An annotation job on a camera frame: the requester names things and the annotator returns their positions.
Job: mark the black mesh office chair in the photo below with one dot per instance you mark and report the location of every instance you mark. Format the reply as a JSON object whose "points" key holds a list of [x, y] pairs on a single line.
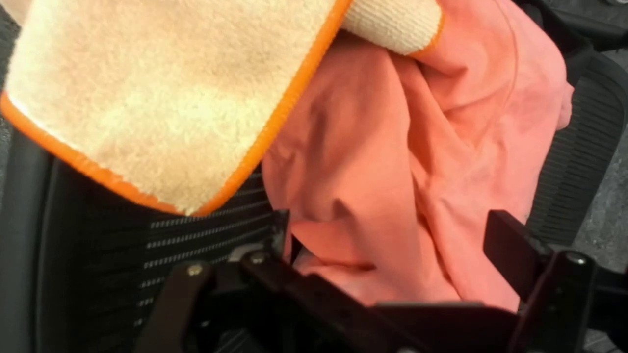
{"points": [[85, 261]]}

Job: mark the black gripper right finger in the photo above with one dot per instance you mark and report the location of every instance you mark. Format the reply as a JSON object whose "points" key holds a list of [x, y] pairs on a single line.
{"points": [[556, 294]]}

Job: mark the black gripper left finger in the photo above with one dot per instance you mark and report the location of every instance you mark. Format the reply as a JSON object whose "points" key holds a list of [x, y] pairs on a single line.
{"points": [[177, 300]]}

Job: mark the cream cloth with orange edge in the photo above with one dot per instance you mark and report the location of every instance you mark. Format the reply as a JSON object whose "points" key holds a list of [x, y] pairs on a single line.
{"points": [[163, 98]]}

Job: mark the pink shirt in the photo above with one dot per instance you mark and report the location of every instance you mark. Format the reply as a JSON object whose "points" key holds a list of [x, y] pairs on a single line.
{"points": [[405, 163]]}

